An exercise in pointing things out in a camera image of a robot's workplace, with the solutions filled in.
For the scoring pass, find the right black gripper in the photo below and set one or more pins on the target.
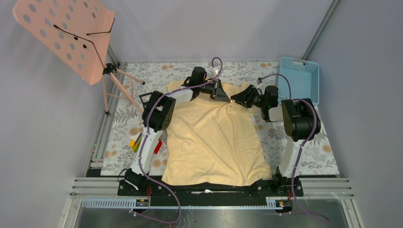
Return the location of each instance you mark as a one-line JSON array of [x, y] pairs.
[[241, 98]]

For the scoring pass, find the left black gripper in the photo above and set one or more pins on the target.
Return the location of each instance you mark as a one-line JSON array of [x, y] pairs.
[[218, 92]]

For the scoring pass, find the yellow shirt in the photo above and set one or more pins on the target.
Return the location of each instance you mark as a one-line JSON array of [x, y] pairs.
[[215, 142]]

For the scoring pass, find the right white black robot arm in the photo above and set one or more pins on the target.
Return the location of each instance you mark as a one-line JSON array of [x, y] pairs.
[[300, 121]]

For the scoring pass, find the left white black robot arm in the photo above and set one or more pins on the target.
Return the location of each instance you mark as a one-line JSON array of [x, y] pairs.
[[158, 114]]

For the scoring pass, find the black open brooch case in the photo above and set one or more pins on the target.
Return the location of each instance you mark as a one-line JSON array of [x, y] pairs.
[[144, 98]]

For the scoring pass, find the light blue plastic basket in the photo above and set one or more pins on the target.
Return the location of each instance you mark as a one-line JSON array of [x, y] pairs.
[[303, 79]]

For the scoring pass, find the red box with white squares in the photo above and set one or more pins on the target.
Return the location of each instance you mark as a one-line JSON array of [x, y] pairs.
[[158, 146]]

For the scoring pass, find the floral patterned table mat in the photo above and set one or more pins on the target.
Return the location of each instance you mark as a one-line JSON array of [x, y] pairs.
[[113, 147]]

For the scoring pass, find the small multicolour block toy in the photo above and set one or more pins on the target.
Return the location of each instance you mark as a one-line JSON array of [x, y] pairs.
[[135, 142]]

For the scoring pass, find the pink perforated music stand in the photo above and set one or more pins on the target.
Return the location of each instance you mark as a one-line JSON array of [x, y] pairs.
[[78, 32]]

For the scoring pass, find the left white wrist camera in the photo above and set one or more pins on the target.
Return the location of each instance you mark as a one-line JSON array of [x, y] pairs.
[[217, 72]]

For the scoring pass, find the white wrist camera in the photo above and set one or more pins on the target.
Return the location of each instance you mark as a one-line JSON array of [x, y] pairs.
[[217, 72], [260, 86]]

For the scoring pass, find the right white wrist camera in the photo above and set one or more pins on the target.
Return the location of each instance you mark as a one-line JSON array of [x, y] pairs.
[[260, 86]]

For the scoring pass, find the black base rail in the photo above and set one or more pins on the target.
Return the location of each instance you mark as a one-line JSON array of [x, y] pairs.
[[204, 192]]

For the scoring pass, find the grey slotted cable duct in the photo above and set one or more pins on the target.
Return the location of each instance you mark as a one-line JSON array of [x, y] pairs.
[[201, 202]]

